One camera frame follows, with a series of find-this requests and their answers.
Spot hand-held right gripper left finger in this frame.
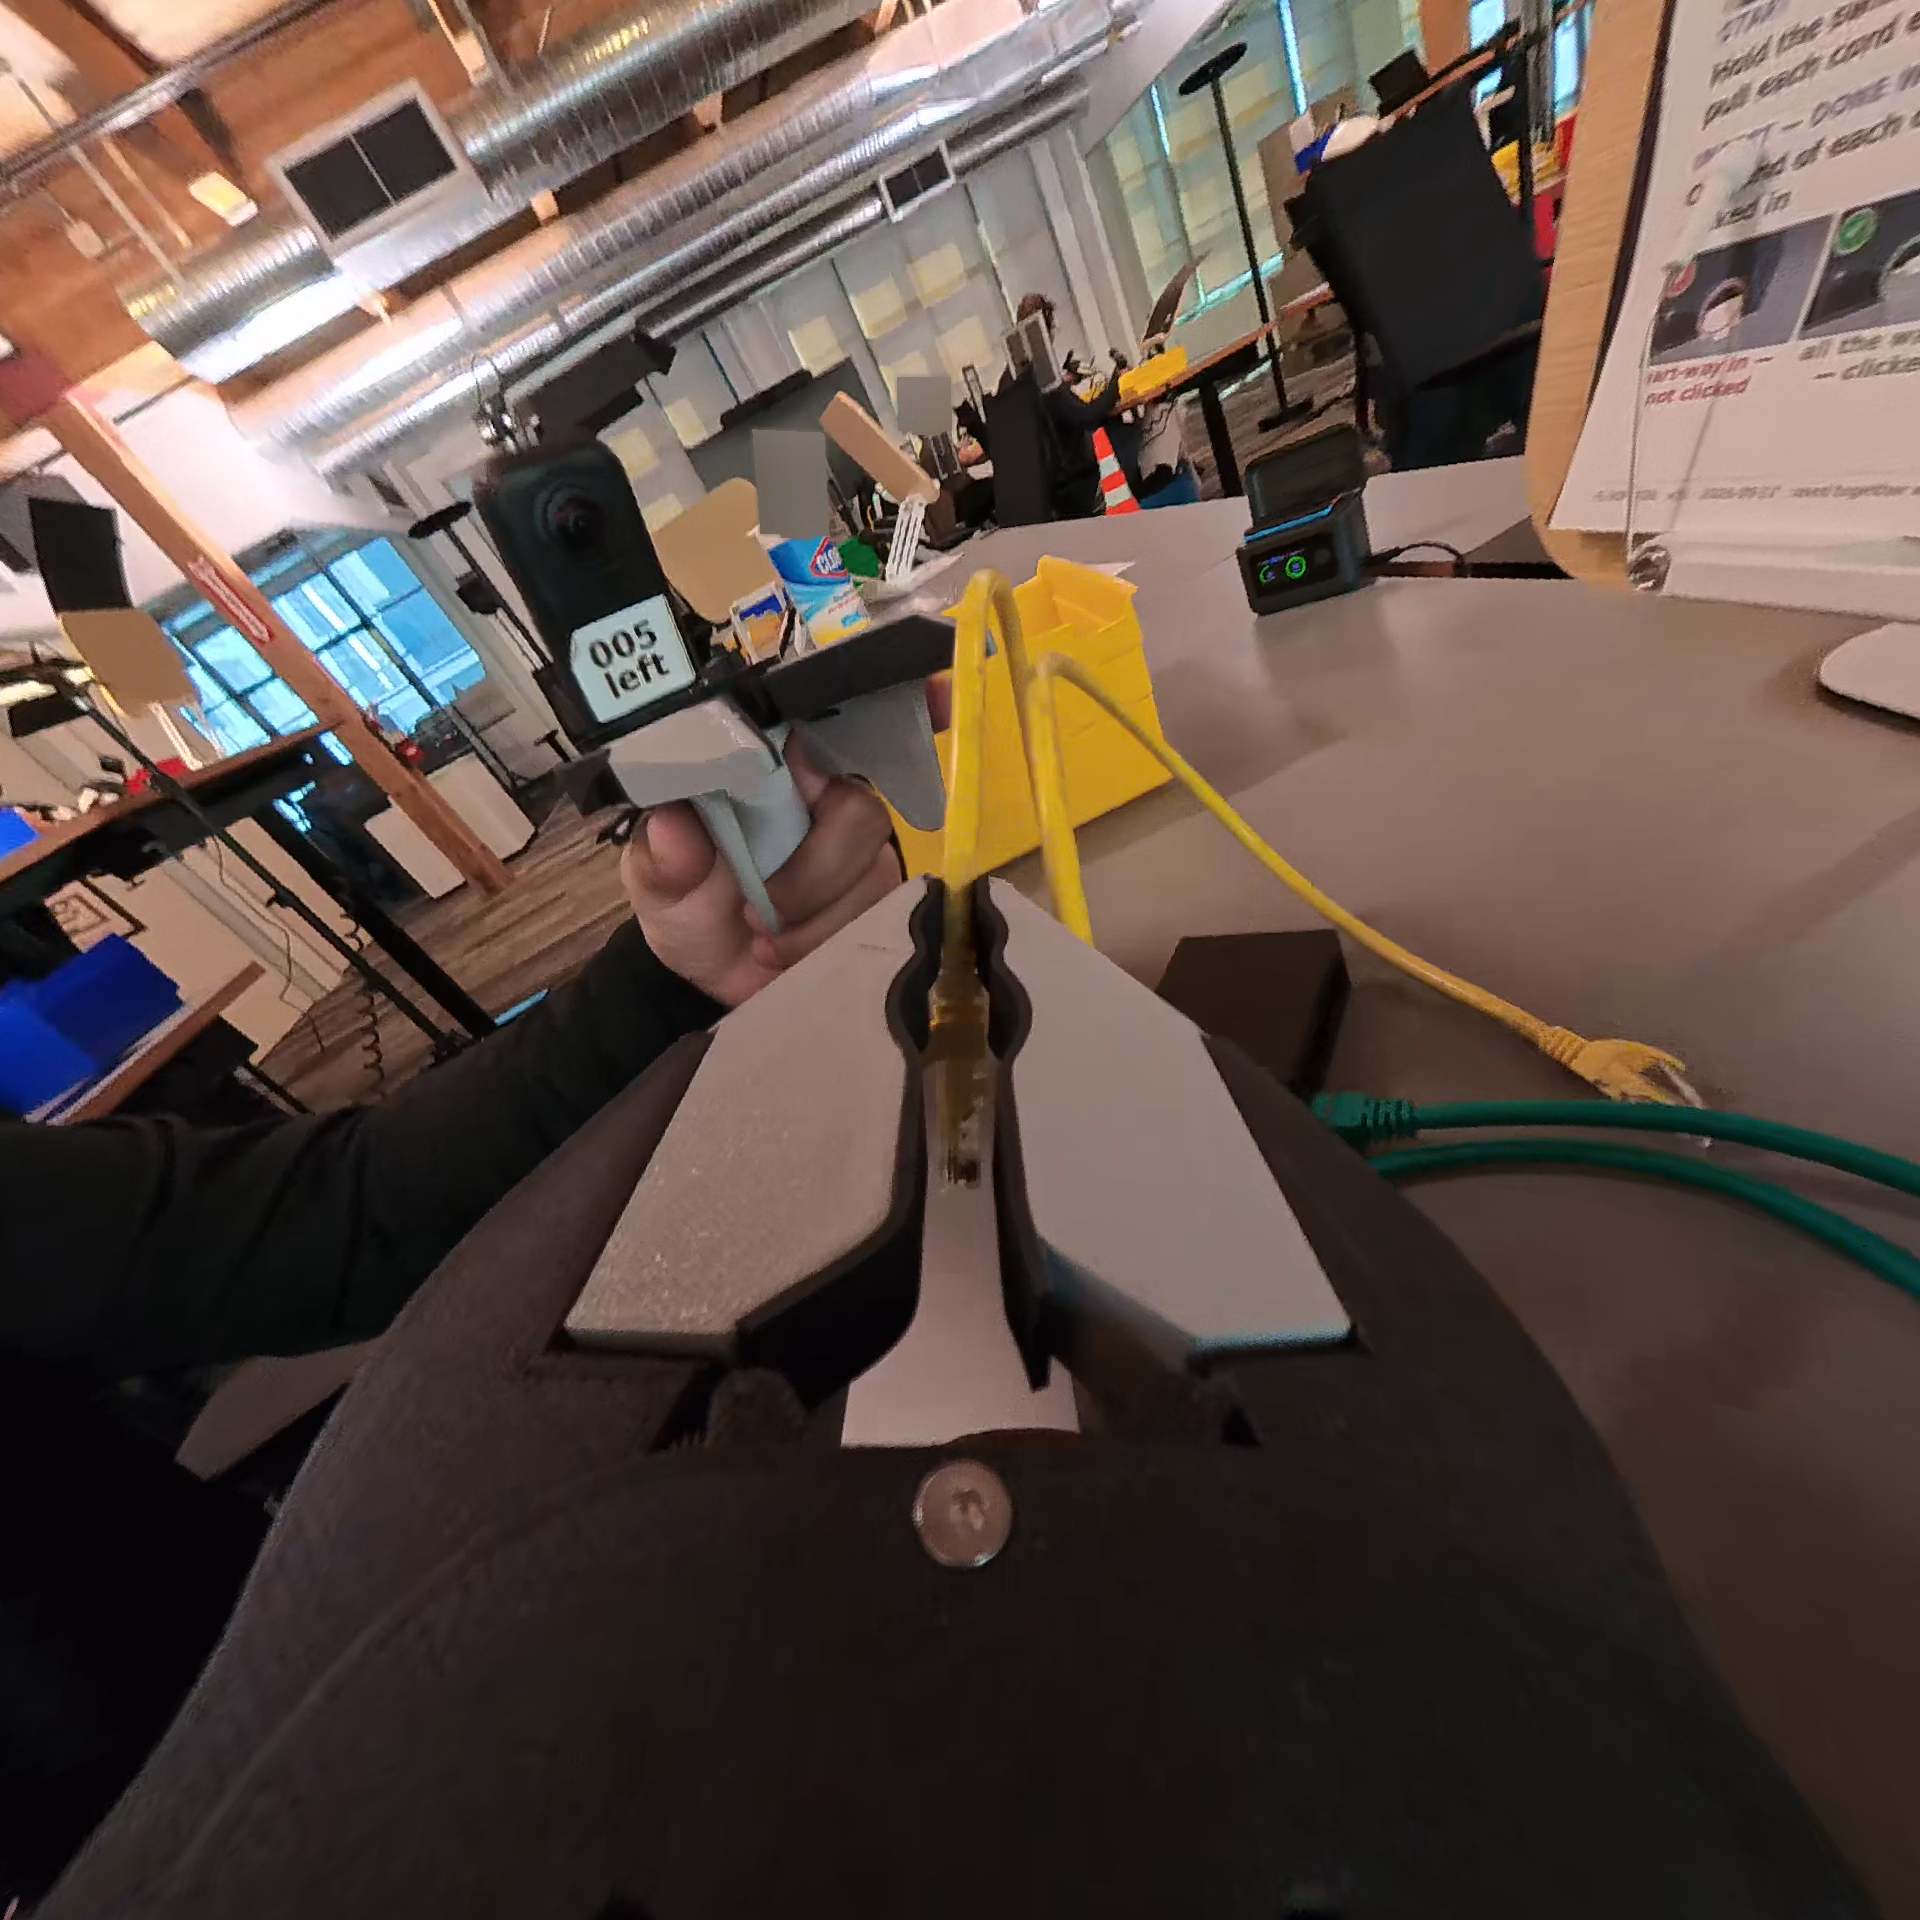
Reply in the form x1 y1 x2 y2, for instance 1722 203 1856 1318
562 880 941 1363

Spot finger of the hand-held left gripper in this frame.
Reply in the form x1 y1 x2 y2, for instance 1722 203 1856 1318
831 681 955 840

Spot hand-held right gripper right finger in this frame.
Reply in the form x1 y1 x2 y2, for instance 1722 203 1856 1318
975 880 1358 1387

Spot black network switch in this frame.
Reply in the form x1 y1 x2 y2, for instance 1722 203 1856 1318
1158 930 1351 1103

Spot yellow ethernet cable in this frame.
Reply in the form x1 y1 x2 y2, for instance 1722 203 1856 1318
922 565 1704 1194

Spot green ethernet cable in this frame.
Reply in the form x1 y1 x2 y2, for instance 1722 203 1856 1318
1309 1090 1920 1300

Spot person's left forearm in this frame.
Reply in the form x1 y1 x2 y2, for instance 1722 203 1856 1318
0 917 732 1384

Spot person's left hand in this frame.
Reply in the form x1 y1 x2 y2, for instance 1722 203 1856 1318
619 740 912 1013

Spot disinfecting wipes canister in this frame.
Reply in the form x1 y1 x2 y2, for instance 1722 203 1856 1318
769 531 872 653

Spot beige rounded board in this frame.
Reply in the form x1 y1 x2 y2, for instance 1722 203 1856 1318
59 607 196 720
655 477 776 617

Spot yellow plastic bin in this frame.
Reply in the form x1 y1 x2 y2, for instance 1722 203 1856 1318
886 555 1179 875

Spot tilted wooden board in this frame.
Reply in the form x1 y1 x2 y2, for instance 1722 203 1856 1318
816 394 942 503

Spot small black charging case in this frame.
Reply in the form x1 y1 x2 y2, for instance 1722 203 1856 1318
1234 424 1375 617

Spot blue storage bins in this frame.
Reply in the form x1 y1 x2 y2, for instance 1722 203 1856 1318
0 810 186 1124

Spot black floor lamp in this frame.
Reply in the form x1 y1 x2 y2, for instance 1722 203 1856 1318
1176 43 1312 437

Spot white board stand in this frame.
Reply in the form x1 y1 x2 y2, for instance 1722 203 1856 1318
1625 525 1920 753

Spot wooden display board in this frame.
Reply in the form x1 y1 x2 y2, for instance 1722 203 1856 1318
1524 0 1681 585

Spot printed instruction sheet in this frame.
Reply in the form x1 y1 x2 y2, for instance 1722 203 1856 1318
1549 0 1920 548

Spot desk cable hatch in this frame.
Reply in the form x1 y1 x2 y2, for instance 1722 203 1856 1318
1462 518 1576 583

